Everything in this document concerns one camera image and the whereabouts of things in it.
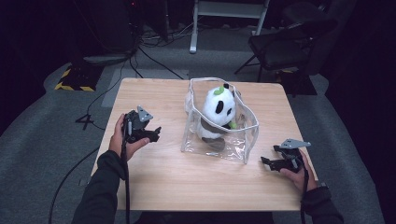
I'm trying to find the person's right hand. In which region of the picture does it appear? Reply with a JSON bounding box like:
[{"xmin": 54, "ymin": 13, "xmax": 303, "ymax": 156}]
[{"xmin": 279, "ymin": 150, "xmax": 318, "ymax": 192}]

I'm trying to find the white metal stand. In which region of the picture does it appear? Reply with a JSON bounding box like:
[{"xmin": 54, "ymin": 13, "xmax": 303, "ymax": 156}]
[{"xmin": 189, "ymin": 0, "xmax": 271, "ymax": 54}]

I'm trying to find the clear plastic zipper bag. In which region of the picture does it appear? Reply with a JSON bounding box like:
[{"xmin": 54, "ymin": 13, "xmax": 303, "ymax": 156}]
[{"xmin": 180, "ymin": 77, "xmax": 261, "ymax": 165}]

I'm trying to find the yellow black striped base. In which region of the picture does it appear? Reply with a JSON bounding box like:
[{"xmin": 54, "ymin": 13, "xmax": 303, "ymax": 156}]
[{"xmin": 54, "ymin": 63, "xmax": 104, "ymax": 92}]

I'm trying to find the panda plush toy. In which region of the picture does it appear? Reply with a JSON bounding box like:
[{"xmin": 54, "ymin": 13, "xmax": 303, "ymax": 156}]
[{"xmin": 198, "ymin": 82, "xmax": 239, "ymax": 152}]

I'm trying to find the thick black floor cable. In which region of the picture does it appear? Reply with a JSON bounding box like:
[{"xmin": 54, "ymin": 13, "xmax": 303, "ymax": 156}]
[{"xmin": 48, "ymin": 145, "xmax": 101, "ymax": 224}]

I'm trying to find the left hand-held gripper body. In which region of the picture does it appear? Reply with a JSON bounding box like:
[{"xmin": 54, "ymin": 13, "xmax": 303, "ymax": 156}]
[{"xmin": 122, "ymin": 105, "xmax": 154, "ymax": 145}]

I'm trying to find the black folding chair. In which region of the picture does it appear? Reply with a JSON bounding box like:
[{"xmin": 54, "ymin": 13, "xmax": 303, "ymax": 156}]
[{"xmin": 233, "ymin": 2, "xmax": 340, "ymax": 83}]

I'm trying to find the person's left hand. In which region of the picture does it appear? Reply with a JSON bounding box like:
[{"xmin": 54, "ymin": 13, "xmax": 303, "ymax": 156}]
[{"xmin": 107, "ymin": 113, "xmax": 150, "ymax": 162}]

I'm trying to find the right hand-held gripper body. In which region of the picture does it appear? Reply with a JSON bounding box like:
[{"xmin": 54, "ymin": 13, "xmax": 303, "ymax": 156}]
[{"xmin": 273, "ymin": 137, "xmax": 312, "ymax": 174}]

